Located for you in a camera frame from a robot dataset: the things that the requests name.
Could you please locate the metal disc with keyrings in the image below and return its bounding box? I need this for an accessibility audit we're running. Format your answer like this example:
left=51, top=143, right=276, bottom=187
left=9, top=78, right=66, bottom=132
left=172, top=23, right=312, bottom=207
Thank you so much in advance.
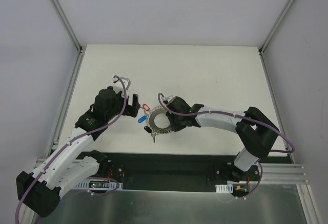
left=146, top=106, right=173, bottom=137

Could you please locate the black key fob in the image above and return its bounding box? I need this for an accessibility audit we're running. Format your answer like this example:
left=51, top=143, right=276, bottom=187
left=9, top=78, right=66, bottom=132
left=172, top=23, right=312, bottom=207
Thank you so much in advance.
left=144, top=126, right=156, bottom=143

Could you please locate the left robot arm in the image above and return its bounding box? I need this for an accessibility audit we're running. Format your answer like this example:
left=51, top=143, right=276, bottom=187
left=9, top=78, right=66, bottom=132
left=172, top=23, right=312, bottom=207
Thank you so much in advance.
left=15, top=86, right=140, bottom=223

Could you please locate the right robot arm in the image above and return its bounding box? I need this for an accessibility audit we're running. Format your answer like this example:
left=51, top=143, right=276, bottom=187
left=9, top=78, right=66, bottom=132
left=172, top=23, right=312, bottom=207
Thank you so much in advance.
left=162, top=96, right=279, bottom=182

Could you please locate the red key tag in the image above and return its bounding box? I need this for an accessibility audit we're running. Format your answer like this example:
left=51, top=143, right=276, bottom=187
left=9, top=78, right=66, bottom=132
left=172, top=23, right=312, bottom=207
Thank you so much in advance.
left=142, top=104, right=150, bottom=111

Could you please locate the blue key tag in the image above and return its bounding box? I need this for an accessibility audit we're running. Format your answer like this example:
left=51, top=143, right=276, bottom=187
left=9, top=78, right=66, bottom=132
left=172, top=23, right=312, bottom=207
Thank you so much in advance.
left=138, top=116, right=147, bottom=123

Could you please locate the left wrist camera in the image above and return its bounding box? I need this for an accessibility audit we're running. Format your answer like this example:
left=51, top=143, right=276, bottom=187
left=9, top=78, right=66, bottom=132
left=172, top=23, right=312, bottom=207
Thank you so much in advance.
left=112, top=75, right=131, bottom=97

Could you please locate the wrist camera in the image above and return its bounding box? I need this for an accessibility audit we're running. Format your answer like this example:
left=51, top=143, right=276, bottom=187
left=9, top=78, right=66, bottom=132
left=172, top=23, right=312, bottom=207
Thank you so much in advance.
left=112, top=75, right=131, bottom=97
left=161, top=95, right=174, bottom=105

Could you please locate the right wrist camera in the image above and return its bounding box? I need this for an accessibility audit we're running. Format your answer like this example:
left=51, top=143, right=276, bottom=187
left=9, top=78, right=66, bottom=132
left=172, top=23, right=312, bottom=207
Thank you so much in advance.
left=161, top=95, right=174, bottom=105

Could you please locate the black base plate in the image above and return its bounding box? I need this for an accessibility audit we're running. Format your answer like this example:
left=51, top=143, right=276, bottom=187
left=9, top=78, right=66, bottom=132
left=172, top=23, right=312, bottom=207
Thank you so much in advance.
left=76, top=152, right=294, bottom=191

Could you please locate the right cable duct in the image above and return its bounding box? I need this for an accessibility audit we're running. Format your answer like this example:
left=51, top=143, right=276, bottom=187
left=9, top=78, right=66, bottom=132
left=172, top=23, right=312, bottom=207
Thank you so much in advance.
left=215, top=184, right=233, bottom=194

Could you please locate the cable duct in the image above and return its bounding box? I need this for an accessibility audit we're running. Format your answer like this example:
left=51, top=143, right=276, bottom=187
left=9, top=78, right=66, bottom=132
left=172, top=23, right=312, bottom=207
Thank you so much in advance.
left=72, top=179, right=117, bottom=191
left=215, top=184, right=233, bottom=194

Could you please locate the left cable duct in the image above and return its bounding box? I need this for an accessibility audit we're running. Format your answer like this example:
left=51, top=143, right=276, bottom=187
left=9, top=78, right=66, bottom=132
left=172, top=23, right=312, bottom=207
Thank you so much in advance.
left=72, top=179, right=117, bottom=191

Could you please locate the left aluminium frame post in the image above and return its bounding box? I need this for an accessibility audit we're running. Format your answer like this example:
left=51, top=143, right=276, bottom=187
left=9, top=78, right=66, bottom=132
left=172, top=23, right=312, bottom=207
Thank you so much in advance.
left=49, top=0, right=83, bottom=54

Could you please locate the aluminium frame post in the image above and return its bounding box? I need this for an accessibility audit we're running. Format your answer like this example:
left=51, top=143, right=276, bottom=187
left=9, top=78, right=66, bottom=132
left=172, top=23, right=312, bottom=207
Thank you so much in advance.
left=49, top=0, right=83, bottom=54
left=259, top=0, right=297, bottom=56

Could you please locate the right aluminium frame post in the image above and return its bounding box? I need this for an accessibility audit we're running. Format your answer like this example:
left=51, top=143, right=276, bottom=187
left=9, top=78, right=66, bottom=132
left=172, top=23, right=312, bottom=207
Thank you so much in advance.
left=259, top=0, right=297, bottom=56

